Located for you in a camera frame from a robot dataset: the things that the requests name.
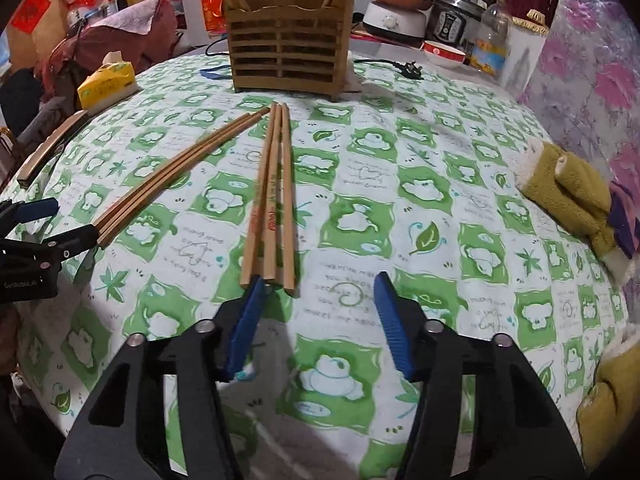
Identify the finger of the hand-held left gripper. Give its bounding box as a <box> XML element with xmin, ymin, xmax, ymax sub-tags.
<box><xmin>0</xmin><ymin>224</ymin><xmax>99</xmax><ymax>267</ymax></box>
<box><xmin>0</xmin><ymin>198</ymin><xmax>60</xmax><ymax>226</ymax></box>

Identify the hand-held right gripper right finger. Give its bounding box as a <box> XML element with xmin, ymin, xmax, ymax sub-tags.
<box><xmin>374</xmin><ymin>271</ymin><xmax>586</xmax><ymax>480</ymax></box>

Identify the clear plastic oil bottle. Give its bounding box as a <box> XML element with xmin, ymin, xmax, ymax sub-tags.
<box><xmin>470</xmin><ymin>0</ymin><xmax>511</xmax><ymax>81</ymax></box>

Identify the yellow tissue pack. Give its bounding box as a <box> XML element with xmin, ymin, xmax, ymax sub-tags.
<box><xmin>76</xmin><ymin>52</ymin><xmax>138</xmax><ymax>111</ymax></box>

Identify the white electric cooker base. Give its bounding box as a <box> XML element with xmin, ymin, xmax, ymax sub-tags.
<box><xmin>362</xmin><ymin>1</ymin><xmax>427</xmax><ymax>45</ymax></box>

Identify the black power cable with plug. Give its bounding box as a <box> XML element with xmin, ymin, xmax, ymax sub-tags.
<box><xmin>205</xmin><ymin>37</ymin><xmax>425</xmax><ymax>82</ymax></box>

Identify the white patterned cloth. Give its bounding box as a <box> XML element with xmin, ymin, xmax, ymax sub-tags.
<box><xmin>102</xmin><ymin>5</ymin><xmax>164</xmax><ymax>37</ymax></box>

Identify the long bamboo chopstick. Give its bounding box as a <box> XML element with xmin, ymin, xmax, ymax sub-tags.
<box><xmin>239</xmin><ymin>101</ymin><xmax>279</xmax><ymax>290</ymax></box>
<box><xmin>92</xmin><ymin>112</ymin><xmax>251</xmax><ymax>228</ymax></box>
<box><xmin>95</xmin><ymin>109</ymin><xmax>262</xmax><ymax>239</ymax></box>
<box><xmin>97</xmin><ymin>106</ymin><xmax>272</xmax><ymax>250</ymax></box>
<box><xmin>262</xmin><ymin>102</ymin><xmax>285</xmax><ymax>282</ymax></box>

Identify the red diamond poster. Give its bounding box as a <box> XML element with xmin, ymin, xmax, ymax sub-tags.
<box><xmin>11</xmin><ymin>0</ymin><xmax>52</xmax><ymax>32</ymax></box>

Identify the wooden slatted chopstick holder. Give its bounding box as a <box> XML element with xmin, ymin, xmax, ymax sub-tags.
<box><xmin>222</xmin><ymin>0</ymin><xmax>357</xmax><ymax>103</ymax></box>

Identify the red gift bag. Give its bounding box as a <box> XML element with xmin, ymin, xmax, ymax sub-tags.
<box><xmin>201</xmin><ymin>0</ymin><xmax>226</xmax><ymax>36</ymax></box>

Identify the red cloth covered furniture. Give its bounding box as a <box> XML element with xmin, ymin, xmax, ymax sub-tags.
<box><xmin>42</xmin><ymin>0</ymin><xmax>181</xmax><ymax>97</ymax></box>

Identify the purple cloth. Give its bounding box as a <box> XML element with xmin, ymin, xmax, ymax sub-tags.
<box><xmin>607</xmin><ymin>180</ymin><xmax>640</xmax><ymax>261</ymax></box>

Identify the red white bowl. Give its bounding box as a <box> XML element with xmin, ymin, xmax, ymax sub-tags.
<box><xmin>422</xmin><ymin>40</ymin><xmax>468</xmax><ymax>71</ymax></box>

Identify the black silver pressure cooker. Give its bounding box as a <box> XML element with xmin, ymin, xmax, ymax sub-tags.
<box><xmin>430</xmin><ymin>0</ymin><xmax>489</xmax><ymax>52</ymax></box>

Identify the brown leather phone case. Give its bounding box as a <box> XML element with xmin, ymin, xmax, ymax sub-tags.
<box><xmin>17</xmin><ymin>110</ymin><xmax>88</xmax><ymax>183</ymax></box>

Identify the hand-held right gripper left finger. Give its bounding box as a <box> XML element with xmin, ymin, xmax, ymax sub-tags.
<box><xmin>54</xmin><ymin>276</ymin><xmax>268</xmax><ymax>480</ymax></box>

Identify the pink floral plastic sheet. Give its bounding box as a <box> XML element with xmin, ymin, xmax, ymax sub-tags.
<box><xmin>520</xmin><ymin>0</ymin><xmax>640</xmax><ymax>211</ymax></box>

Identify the olive plush mitten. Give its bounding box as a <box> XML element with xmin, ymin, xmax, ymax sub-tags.
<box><xmin>575</xmin><ymin>330</ymin><xmax>640</xmax><ymax>473</ymax></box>
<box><xmin>515</xmin><ymin>142</ymin><xmax>636</xmax><ymax>281</ymax></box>

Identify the green white patterned tablecloth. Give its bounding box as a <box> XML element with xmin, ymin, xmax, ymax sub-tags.
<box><xmin>17</xmin><ymin>52</ymin><xmax>633</xmax><ymax>480</ymax></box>

